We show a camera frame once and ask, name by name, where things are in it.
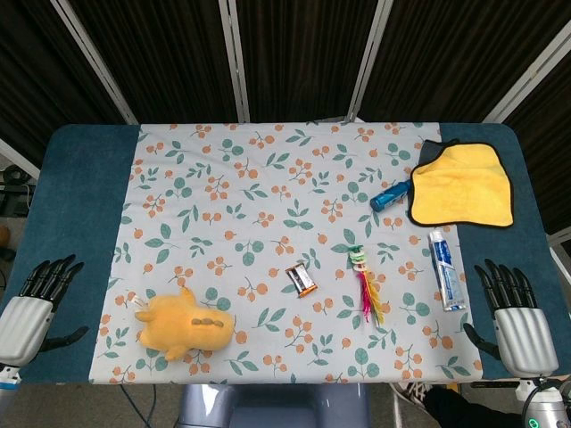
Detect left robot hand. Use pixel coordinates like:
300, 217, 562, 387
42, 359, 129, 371
0, 253, 90, 369

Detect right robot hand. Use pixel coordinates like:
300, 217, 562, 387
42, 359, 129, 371
462, 259, 560, 380

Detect colourful feather toy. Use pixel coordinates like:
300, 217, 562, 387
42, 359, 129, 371
343, 243, 387, 329

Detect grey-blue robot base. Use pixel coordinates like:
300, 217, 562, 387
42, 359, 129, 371
178, 383, 371, 428

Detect floral tablecloth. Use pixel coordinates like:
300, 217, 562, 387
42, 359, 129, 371
87, 120, 485, 385

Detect person leg black trousers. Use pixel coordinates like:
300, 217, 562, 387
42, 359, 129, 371
423, 386, 481, 428

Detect white blue toothpaste tube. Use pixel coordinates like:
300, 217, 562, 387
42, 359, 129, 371
427, 227, 468, 312

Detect white black sneaker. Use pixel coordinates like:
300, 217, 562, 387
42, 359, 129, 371
392, 381, 432, 407

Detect black electronic equipment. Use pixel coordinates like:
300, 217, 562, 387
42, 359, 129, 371
0, 164, 37, 218

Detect teal felt table cover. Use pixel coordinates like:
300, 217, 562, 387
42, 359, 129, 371
12, 122, 559, 387

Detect yellow microfiber cloth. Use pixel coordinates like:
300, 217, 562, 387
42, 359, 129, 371
408, 137, 515, 231

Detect yellow plush toy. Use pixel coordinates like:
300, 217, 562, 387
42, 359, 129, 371
134, 286, 237, 363

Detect blue small tube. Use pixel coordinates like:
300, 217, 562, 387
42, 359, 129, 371
369, 179, 414, 212

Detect dark folding screen panel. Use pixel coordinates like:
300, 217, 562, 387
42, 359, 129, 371
0, 0, 137, 169
485, 30, 571, 244
66, 0, 249, 125
227, 0, 387, 124
350, 0, 571, 124

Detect blue cable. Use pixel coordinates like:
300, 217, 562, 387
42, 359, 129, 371
119, 383, 157, 428

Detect white metal frame bar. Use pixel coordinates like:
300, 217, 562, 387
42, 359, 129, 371
0, 137, 42, 180

